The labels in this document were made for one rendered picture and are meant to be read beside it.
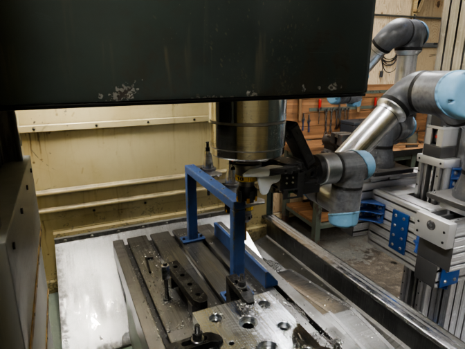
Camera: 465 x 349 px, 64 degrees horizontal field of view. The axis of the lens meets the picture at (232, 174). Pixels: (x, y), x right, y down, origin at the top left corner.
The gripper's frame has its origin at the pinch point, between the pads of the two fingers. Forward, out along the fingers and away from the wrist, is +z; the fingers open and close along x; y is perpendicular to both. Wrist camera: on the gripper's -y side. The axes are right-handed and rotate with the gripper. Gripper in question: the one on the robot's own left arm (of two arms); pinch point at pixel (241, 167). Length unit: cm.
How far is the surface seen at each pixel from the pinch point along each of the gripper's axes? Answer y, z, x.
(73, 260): 60, 35, 90
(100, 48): -22.4, 28.5, -12.5
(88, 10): -27.2, 29.6, -12.5
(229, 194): 16.7, -11.0, 30.2
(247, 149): -5.5, 2.6, -7.2
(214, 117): -11.1, 7.0, -1.5
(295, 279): 68, -53, 51
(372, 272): 135, -185, 127
